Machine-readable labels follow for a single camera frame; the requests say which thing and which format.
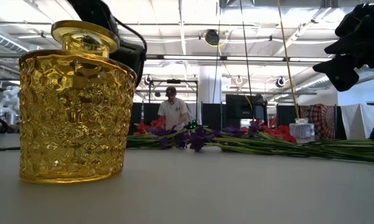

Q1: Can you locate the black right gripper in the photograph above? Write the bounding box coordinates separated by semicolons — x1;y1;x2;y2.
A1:
312;2;374;92

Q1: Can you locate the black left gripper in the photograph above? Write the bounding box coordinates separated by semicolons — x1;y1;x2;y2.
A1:
67;0;147;88

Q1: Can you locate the clear ribbed glass vase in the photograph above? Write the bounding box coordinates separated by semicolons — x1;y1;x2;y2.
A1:
289;118;316;144

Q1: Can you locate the yellow textured glass vase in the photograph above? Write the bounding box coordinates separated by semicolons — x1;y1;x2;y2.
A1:
18;20;138;184

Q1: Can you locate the black partition panel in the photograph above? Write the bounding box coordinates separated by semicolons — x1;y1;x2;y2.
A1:
202;103;222;131
276;105;299;128
129;102;162;135

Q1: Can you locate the long ceiling light bar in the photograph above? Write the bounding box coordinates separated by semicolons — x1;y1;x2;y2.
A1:
146;54;334;62

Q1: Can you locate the patterned mandala tapestry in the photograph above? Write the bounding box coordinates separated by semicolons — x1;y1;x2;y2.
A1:
300;104;337;140

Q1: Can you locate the white draped cover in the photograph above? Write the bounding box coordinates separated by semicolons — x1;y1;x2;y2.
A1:
340;103;374;141

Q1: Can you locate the person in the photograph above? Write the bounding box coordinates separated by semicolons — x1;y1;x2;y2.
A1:
157;86;190;131

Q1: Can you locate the black monitor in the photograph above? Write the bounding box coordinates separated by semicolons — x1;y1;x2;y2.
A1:
225;94;265;121

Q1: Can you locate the black metal frame rig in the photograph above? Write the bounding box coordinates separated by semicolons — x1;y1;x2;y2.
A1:
147;78;199;125

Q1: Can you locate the yellow cable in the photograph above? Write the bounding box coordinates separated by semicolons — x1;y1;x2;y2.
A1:
276;0;300;119

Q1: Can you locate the black hanging cable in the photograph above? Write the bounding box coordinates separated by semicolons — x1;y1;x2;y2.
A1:
239;0;255;123

